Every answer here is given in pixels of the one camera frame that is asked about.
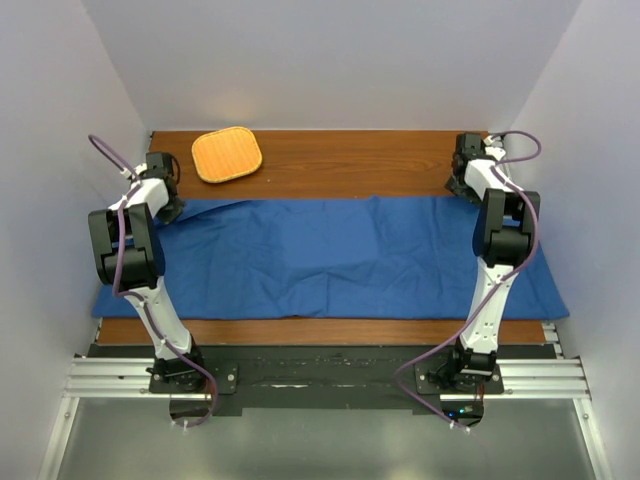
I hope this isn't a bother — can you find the orange square woven mat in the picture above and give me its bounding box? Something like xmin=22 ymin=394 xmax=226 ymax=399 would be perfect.
xmin=191 ymin=126 xmax=263 ymax=184

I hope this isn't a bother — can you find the blue surgical drape cloth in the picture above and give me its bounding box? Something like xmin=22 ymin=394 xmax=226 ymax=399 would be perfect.
xmin=91 ymin=193 xmax=571 ymax=321

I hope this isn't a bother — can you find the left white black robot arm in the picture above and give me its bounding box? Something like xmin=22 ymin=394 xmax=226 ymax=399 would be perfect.
xmin=88 ymin=152 xmax=207 ymax=392

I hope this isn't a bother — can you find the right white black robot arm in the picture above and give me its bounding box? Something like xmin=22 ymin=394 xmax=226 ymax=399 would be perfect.
xmin=428 ymin=132 xmax=541 ymax=393

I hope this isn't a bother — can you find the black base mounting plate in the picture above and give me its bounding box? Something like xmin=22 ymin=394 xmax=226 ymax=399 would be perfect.
xmin=147 ymin=345 xmax=504 ymax=421

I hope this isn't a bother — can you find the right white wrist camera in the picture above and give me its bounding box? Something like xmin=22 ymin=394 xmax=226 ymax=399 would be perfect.
xmin=482 ymin=134 xmax=506 ymax=162

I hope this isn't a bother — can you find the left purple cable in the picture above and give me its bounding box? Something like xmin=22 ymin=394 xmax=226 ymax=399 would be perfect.
xmin=87 ymin=133 xmax=222 ymax=429

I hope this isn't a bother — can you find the aluminium frame rail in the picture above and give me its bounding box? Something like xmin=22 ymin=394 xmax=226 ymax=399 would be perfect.
xmin=64 ymin=341 xmax=589 ymax=401

